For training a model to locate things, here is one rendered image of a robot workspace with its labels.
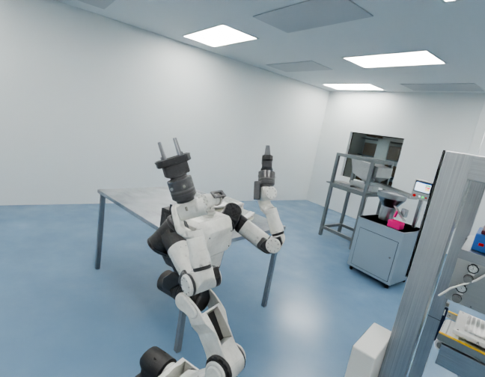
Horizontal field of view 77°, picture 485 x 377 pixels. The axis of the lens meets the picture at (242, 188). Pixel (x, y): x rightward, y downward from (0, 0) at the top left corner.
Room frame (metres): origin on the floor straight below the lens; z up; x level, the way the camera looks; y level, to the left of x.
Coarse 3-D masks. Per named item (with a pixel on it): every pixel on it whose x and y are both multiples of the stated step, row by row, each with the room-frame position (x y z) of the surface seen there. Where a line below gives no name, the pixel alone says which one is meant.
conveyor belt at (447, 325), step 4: (448, 320) 1.43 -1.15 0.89; (444, 324) 1.39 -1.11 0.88; (448, 324) 1.39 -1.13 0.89; (452, 324) 1.39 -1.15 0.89; (444, 328) 1.34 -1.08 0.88; (448, 328) 1.35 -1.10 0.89; (452, 328) 1.35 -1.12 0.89; (444, 332) 1.31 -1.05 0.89; (448, 332) 1.31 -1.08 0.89; (436, 340) 1.25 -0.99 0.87; (436, 348) 1.24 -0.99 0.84
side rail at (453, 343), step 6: (438, 336) 1.24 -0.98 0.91; (444, 336) 1.22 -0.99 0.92; (444, 342) 1.22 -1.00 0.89; (450, 342) 1.21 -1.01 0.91; (456, 342) 1.19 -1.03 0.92; (456, 348) 1.19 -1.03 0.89; (462, 348) 1.18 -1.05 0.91; (468, 348) 1.17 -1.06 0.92; (468, 354) 1.16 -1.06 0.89; (474, 354) 1.15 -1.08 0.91; (480, 354) 1.14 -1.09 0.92; (480, 360) 1.13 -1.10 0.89
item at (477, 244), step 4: (480, 228) 1.35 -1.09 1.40; (484, 228) 1.29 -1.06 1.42; (480, 232) 1.27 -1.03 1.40; (484, 232) 1.24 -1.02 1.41; (476, 236) 1.24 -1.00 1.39; (480, 236) 1.23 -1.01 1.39; (484, 236) 1.22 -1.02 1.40; (476, 240) 1.24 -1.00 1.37; (480, 240) 1.23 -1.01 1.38; (484, 240) 1.22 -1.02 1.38; (472, 244) 1.24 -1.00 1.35; (476, 244) 1.23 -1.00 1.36; (480, 244) 1.22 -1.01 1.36; (484, 244) 1.22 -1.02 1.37; (472, 248) 1.24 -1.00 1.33; (476, 248) 1.23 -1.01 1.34; (480, 248) 1.22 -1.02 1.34; (484, 248) 1.21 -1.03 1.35; (484, 252) 1.21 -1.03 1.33
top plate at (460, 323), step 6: (462, 312) 1.40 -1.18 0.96; (462, 318) 1.34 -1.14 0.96; (456, 324) 1.27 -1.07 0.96; (462, 324) 1.28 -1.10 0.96; (480, 324) 1.31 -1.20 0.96; (456, 330) 1.22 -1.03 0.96; (462, 330) 1.23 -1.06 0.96; (474, 330) 1.25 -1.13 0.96; (462, 336) 1.20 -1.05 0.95; (468, 336) 1.19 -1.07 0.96; (474, 336) 1.20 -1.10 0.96; (474, 342) 1.17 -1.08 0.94; (480, 342) 1.16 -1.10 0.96
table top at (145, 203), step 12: (108, 192) 2.81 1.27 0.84; (120, 192) 2.88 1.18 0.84; (132, 192) 2.96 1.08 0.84; (144, 192) 3.04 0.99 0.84; (156, 192) 3.12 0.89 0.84; (168, 192) 3.20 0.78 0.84; (120, 204) 2.55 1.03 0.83; (132, 204) 2.58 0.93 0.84; (144, 204) 2.63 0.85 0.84; (156, 204) 2.70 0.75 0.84; (168, 204) 2.76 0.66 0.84; (144, 216) 2.32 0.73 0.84; (156, 216) 2.37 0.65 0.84; (156, 228) 2.16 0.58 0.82; (264, 228) 2.54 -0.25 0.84
